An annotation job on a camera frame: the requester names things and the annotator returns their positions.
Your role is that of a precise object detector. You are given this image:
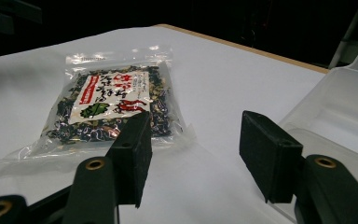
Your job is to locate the clear packet of dried greens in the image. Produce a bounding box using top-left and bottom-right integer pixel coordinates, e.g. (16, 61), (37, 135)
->
(0, 45), (198, 179)

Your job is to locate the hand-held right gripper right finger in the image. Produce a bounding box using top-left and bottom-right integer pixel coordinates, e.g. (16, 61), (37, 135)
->
(239, 110), (358, 224)

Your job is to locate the translucent plastic container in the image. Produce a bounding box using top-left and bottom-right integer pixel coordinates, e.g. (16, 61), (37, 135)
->
(268, 36), (358, 224)

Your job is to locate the metal stand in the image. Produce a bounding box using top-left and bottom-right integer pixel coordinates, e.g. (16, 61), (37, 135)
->
(327, 0), (358, 70)

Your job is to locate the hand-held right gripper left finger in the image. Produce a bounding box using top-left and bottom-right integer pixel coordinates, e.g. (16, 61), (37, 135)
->
(62, 110), (154, 224)

